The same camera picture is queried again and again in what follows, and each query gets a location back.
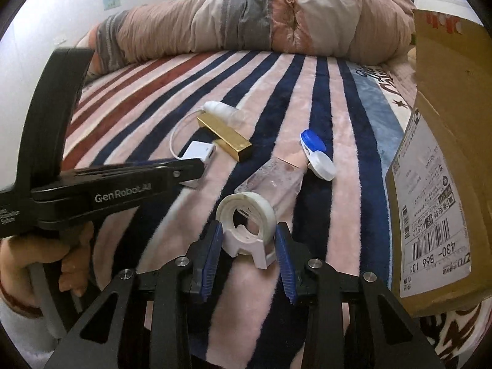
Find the white tape dispenser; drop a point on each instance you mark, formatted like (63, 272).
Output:
(246, 225)

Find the person's left hand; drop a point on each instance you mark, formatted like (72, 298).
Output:
(75, 265)

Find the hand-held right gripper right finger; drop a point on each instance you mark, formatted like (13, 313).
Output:
(285, 267)

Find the blue and white lens case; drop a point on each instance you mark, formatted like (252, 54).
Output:
(319, 153)

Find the white spray bottle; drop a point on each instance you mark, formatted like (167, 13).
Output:
(225, 112)

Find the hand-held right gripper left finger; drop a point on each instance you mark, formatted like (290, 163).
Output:
(210, 263)

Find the gold rectangular box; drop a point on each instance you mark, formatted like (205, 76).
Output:
(226, 138)

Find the striped plush blanket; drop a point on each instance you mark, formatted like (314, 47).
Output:
(292, 96)

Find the person's left forearm white sleeve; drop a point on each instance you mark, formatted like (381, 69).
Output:
(21, 326)

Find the pink and grey quilt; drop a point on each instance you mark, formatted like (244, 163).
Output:
(269, 19)

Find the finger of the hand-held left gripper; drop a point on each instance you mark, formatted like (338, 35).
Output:
(153, 170)

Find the pink quilted sheet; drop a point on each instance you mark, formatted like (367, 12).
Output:
(403, 78)

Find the cardboard box with shipping label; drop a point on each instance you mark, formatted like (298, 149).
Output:
(442, 161)

